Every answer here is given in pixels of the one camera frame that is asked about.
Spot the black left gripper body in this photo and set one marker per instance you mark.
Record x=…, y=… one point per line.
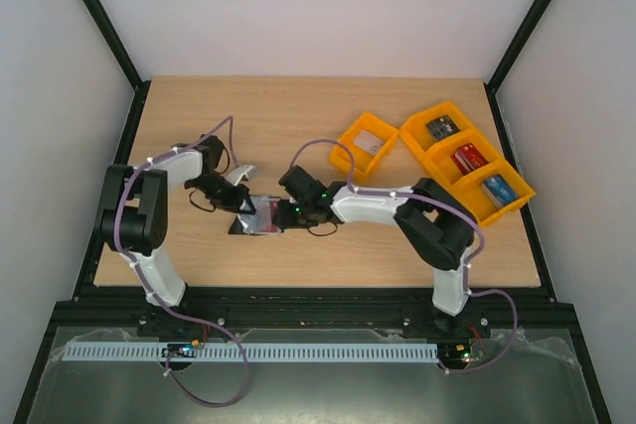
x=222, y=197

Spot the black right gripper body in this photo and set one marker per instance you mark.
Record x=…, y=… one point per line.
x=284, y=212

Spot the black leather card holder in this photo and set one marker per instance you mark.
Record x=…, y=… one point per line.
x=259, y=219

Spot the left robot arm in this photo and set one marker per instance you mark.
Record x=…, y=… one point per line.
x=132, y=215

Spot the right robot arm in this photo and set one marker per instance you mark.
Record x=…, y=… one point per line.
x=442, y=232

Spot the white card stack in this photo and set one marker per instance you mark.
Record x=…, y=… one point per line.
x=368, y=142

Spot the yellow bin with white cards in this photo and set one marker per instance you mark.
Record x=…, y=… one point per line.
x=365, y=165

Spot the yellow bin with black cards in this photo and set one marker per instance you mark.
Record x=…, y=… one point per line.
x=414, y=134

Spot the black card stack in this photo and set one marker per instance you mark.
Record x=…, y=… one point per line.
x=442, y=127

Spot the yellow bin with red cards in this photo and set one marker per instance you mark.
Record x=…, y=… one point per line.
x=439, y=166

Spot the red VIP card stack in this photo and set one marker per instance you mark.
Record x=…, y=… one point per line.
x=467, y=158

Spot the blue card stack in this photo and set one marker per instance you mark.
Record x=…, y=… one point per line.
x=498, y=191

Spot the yellow bin with blue cards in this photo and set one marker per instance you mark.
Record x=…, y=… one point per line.
x=472, y=197

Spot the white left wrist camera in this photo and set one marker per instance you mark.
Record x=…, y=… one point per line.
x=241, y=173

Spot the white slotted cable duct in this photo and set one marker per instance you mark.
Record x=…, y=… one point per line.
x=258, y=353

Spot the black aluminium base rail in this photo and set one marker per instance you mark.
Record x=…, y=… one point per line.
x=407, y=313

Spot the black frame post left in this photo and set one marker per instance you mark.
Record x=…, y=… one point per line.
x=102, y=21

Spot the black frame post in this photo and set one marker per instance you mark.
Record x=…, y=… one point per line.
x=525, y=30
x=102, y=21

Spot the black frame post right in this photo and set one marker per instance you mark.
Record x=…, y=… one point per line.
x=525, y=30

